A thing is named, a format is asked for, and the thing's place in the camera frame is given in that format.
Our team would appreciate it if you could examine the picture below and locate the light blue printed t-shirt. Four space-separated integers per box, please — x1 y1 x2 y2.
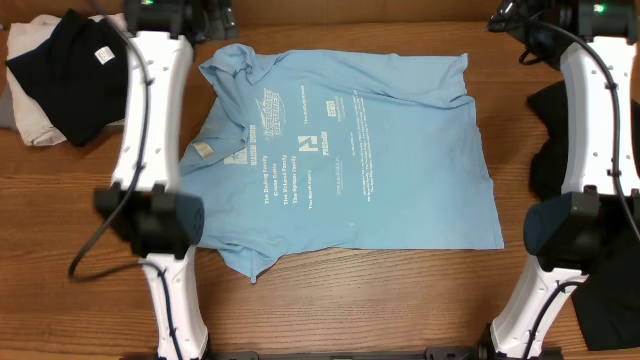
180 44 504 279

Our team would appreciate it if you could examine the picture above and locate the grey folded garment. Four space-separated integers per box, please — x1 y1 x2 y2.
0 86 17 131

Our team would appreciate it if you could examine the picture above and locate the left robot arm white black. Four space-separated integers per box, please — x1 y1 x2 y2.
94 0 238 359

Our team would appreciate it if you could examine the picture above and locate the black garment pile right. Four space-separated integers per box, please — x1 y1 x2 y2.
527 81 639 351

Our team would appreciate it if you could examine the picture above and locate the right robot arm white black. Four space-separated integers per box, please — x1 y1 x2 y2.
469 0 639 359

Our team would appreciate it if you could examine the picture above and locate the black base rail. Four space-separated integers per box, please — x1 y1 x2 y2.
119 344 566 360

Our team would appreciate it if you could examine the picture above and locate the black folded shirt on stack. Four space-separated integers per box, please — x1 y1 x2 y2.
6 10 128 147

